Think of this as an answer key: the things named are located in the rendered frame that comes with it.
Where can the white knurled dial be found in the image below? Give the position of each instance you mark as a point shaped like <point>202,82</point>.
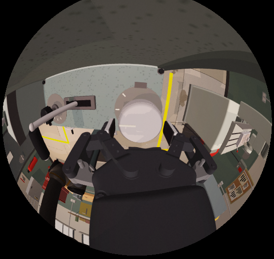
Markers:
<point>140,122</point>

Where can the dark red tool cabinet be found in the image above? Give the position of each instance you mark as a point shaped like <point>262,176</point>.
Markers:
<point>63,195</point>

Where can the black dial knob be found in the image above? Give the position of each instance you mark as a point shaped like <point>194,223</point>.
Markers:
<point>46,111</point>

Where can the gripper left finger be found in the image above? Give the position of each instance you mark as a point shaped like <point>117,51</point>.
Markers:
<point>77,154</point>

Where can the red fire extinguisher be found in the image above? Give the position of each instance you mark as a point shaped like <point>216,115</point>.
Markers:
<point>32,164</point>

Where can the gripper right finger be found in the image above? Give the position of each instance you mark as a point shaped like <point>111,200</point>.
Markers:
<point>203,154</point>

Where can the grey topped cream cabinet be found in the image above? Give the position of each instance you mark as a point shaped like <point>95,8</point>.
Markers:
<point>205,113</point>

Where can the grey electrical cabinet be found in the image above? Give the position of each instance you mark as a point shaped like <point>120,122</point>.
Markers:
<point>33,188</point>

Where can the cork notice board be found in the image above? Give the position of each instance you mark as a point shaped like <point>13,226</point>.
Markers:
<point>237,188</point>

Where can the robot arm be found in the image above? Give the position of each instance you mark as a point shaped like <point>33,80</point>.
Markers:
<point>48,199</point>

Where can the grey mill body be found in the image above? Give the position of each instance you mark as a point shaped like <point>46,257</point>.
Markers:
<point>128,27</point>

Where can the white red wall sign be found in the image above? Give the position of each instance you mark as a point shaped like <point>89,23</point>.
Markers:
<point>22,179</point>

